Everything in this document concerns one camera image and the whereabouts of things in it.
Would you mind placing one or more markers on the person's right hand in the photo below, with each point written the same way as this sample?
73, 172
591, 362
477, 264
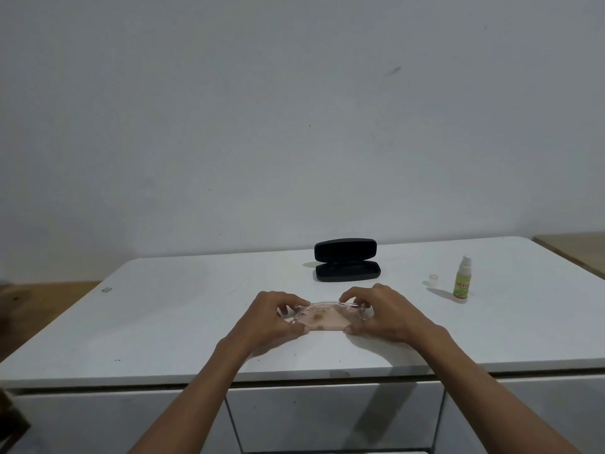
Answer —
394, 316

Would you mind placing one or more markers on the person's left hand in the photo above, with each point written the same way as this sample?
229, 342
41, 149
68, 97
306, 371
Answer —
263, 321

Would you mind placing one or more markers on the person's left thumb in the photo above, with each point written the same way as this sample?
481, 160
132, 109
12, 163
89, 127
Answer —
297, 329

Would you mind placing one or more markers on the person's right thumb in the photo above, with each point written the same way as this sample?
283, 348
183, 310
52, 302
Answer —
360, 328

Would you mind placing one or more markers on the pink cleaning cloth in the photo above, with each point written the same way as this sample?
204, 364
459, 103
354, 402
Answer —
326, 321

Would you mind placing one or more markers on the clear frame eyeglasses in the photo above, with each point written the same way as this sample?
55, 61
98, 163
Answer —
326, 304

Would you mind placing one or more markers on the person's left forearm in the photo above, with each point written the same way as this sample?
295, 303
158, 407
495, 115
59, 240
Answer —
189, 401

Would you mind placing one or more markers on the person's right forearm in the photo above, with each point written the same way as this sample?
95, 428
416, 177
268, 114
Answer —
491, 397

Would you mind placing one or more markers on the black eyeglasses case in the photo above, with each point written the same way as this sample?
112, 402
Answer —
346, 260

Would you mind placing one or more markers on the white drawer front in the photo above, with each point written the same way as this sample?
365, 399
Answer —
123, 420
543, 411
331, 416

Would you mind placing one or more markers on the small green label spray bottle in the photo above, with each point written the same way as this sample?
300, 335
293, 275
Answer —
462, 283

